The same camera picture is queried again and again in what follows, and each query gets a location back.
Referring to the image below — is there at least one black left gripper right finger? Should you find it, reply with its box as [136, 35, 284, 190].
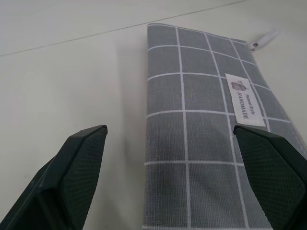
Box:
[233, 125, 307, 230]

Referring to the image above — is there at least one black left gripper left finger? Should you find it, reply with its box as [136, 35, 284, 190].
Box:
[0, 124, 108, 230]

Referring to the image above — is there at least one grey checked fabric pouch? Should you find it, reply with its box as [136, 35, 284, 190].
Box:
[142, 23, 307, 230]

